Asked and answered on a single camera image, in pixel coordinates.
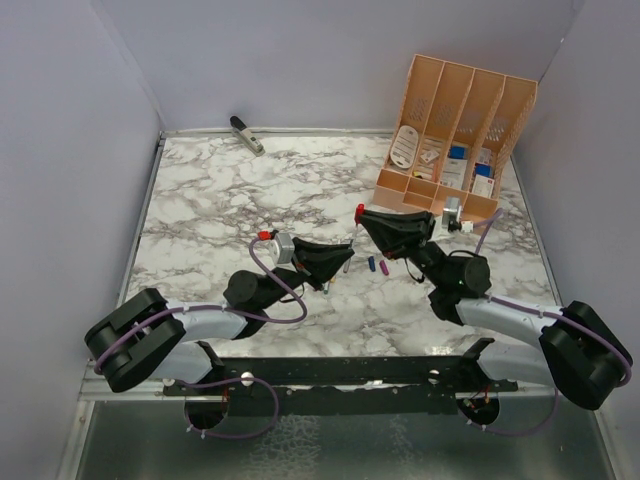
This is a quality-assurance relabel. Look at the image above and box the peach desk organizer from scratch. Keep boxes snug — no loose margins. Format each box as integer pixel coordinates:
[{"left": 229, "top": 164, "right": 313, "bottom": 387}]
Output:
[{"left": 373, "top": 54, "right": 538, "bottom": 222}]

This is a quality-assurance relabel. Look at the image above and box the black grey stapler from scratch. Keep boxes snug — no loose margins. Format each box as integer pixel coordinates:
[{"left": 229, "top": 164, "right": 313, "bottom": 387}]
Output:
[{"left": 229, "top": 115, "right": 264, "bottom": 156}]

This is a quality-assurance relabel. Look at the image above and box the purple pen cap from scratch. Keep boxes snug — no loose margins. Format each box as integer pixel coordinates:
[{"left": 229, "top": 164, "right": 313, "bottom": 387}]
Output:
[{"left": 379, "top": 260, "right": 389, "bottom": 276}]

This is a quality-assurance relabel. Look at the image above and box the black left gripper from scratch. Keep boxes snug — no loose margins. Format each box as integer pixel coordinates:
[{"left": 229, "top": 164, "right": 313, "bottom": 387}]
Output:
[{"left": 260, "top": 238, "right": 354, "bottom": 311}]

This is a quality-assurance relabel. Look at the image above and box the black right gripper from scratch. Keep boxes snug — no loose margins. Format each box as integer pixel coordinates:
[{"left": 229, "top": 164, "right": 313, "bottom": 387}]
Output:
[{"left": 359, "top": 211, "right": 448, "bottom": 289}]

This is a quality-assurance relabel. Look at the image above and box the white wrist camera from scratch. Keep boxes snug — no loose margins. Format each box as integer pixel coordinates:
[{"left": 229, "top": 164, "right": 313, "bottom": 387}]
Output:
[
  {"left": 258, "top": 231, "right": 295, "bottom": 265},
  {"left": 433, "top": 196, "right": 474, "bottom": 239}
]

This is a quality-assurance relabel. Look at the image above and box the white pen red ink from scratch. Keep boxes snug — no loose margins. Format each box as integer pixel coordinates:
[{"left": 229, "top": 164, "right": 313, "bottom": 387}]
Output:
[{"left": 342, "top": 222, "right": 359, "bottom": 274}]

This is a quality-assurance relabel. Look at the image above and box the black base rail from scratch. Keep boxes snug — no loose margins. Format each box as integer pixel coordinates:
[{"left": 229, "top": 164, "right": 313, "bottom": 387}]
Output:
[{"left": 163, "top": 338, "right": 517, "bottom": 417}]

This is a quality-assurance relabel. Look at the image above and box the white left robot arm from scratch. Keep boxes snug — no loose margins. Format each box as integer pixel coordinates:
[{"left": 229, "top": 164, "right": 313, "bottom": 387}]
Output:
[{"left": 84, "top": 230, "right": 354, "bottom": 395}]

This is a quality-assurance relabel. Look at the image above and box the aluminium frame profile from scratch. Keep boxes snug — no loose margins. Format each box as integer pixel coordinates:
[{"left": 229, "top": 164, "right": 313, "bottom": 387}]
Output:
[{"left": 79, "top": 357, "right": 174, "bottom": 401}]

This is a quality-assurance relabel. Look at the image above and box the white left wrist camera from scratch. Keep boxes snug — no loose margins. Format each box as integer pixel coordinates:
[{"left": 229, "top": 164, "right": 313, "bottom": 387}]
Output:
[{"left": 258, "top": 231, "right": 295, "bottom": 265}]

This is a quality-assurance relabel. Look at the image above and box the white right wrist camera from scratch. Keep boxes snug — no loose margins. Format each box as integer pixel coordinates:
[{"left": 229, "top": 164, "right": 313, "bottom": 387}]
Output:
[{"left": 433, "top": 196, "right": 474, "bottom": 239}]

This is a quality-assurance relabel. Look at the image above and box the white oval perforated item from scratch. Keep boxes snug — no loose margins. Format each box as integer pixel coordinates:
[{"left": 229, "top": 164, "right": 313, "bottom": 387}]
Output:
[{"left": 389, "top": 125, "right": 420, "bottom": 170}]

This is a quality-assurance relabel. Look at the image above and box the red pen cap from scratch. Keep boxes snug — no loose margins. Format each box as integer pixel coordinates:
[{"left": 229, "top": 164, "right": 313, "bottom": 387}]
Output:
[{"left": 354, "top": 204, "right": 365, "bottom": 224}]

